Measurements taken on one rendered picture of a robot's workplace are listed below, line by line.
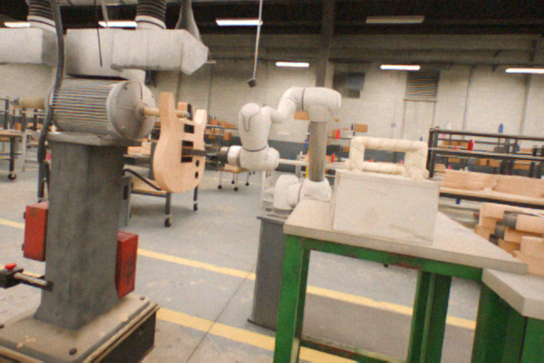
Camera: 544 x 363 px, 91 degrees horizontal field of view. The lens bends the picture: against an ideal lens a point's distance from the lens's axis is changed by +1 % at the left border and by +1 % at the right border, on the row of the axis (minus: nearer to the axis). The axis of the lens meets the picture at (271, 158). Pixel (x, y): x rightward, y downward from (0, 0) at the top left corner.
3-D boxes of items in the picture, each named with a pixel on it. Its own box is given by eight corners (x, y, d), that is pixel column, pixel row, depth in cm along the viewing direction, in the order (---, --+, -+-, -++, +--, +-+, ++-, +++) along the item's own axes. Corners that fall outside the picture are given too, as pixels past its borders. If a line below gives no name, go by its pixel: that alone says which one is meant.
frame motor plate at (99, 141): (31, 138, 114) (31, 129, 114) (82, 139, 137) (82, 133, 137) (99, 145, 106) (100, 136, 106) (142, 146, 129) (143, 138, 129)
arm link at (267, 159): (248, 158, 121) (245, 134, 113) (281, 161, 117) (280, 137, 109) (240, 174, 113) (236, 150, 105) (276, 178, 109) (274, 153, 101)
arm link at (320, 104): (303, 199, 184) (336, 205, 177) (297, 212, 170) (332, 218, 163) (307, 85, 155) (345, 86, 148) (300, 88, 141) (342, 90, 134)
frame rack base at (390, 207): (331, 230, 77) (338, 172, 76) (329, 218, 92) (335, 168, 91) (433, 246, 73) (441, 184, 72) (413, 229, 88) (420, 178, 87)
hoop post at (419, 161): (413, 180, 74) (417, 146, 74) (409, 178, 77) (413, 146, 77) (425, 181, 74) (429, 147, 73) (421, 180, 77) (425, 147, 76)
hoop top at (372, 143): (354, 146, 77) (355, 135, 76) (353, 146, 80) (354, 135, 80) (428, 153, 73) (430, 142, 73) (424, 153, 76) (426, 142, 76)
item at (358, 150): (350, 172, 77) (354, 140, 77) (349, 172, 80) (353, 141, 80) (362, 174, 77) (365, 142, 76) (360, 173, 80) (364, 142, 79)
